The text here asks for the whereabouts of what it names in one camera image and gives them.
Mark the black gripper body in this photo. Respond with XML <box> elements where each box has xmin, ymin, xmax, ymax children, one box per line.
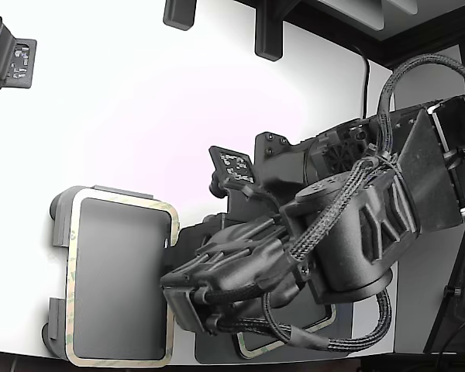
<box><xmin>160</xmin><ymin>216</ymin><xmax>315</xmax><ymax>335</ymax></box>

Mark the black frame with adhesive liner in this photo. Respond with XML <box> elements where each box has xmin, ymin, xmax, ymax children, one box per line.
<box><xmin>235</xmin><ymin>304</ymin><xmax>337</xmax><ymax>360</ymax></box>
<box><xmin>64</xmin><ymin>188</ymin><xmax>179</xmax><ymax>368</ymax></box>

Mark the black six-joint robot arm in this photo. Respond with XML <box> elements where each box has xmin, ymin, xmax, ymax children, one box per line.
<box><xmin>201</xmin><ymin>96</ymin><xmax>465</xmax><ymax>307</ymax></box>

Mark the gray rectangular box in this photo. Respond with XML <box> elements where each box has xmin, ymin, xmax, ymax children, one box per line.
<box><xmin>41</xmin><ymin>184</ymin><xmax>181</xmax><ymax>369</ymax></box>

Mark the long black table clamp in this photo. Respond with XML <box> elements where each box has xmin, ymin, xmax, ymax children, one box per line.
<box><xmin>253</xmin><ymin>0</ymin><xmax>284</xmax><ymax>62</ymax></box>

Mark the short black table clamp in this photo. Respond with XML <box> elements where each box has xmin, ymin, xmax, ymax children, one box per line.
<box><xmin>162</xmin><ymin>0</ymin><xmax>198</xmax><ymax>30</ymax></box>

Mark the dark shelf unit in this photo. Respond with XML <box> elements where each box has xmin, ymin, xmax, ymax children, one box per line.
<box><xmin>232</xmin><ymin>0</ymin><xmax>465</xmax><ymax>69</ymax></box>

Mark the small camera with circuit board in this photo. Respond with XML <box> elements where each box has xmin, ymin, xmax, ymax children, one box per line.
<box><xmin>208</xmin><ymin>145</ymin><xmax>257</xmax><ymax>199</ymax></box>

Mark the braided black cable bundle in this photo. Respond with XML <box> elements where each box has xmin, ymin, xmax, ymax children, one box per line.
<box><xmin>288</xmin><ymin>154</ymin><xmax>398</xmax><ymax>260</ymax></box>

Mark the braided black gripper cable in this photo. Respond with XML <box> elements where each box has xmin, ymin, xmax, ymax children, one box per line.
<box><xmin>195</xmin><ymin>286</ymin><xmax>393</xmax><ymax>352</ymax></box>

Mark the thin black cable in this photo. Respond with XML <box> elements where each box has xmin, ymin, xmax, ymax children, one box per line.
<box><xmin>351</xmin><ymin>44</ymin><xmax>372</xmax><ymax>122</ymax></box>

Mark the braided black cable loop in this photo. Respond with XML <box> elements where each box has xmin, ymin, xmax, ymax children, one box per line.
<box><xmin>377</xmin><ymin>53</ymin><xmax>465</xmax><ymax>160</ymax></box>

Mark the black camera module on mount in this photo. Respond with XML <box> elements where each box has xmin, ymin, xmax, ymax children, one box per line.
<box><xmin>0</xmin><ymin>2</ymin><xmax>38</xmax><ymax>91</ymax></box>

